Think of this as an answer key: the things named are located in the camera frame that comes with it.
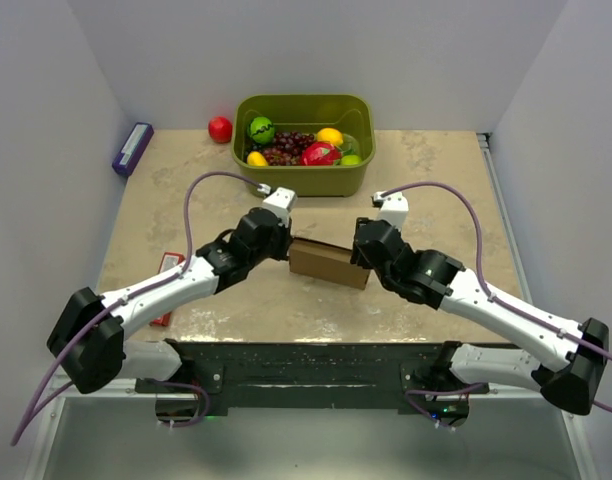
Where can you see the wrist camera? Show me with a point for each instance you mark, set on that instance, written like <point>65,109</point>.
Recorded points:
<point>392,208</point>
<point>280,201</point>

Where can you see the yellow lemon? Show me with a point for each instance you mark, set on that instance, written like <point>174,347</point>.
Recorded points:
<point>331,136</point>

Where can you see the purple flat box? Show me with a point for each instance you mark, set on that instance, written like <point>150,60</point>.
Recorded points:
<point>129,155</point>

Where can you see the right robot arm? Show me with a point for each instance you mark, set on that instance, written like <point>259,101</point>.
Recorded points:
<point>559,358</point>

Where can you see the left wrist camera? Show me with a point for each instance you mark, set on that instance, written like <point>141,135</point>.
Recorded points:
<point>280,201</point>

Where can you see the purple grape bunch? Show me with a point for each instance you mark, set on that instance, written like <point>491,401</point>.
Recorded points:
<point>287,148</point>

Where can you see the green lime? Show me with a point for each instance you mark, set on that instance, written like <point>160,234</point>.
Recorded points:
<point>350,160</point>

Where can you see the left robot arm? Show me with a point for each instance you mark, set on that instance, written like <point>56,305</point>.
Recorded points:
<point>90,340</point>

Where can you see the green plastic bin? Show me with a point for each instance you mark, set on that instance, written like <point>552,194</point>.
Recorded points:
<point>308,113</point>

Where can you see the red flat box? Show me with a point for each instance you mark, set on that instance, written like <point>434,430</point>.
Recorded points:
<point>169,260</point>

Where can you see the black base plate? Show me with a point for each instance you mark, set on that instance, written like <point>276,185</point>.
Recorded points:
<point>219,377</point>

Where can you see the red apple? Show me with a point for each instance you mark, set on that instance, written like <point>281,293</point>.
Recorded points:
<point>220,129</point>

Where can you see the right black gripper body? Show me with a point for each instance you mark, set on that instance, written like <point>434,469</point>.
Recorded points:
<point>358,259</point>

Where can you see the brown cardboard box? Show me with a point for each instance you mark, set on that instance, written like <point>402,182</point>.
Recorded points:
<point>327,262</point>

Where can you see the green striped ball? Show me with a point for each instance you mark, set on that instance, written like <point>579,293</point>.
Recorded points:
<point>261,130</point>

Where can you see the red dragon fruit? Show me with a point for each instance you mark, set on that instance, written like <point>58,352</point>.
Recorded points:
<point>320,154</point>

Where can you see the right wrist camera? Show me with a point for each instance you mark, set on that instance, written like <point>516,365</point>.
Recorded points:
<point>392,208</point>

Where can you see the small yellow fruit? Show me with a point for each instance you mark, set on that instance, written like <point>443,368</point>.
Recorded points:
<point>256,159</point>

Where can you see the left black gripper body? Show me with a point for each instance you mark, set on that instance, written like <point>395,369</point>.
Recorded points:
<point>279,244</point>

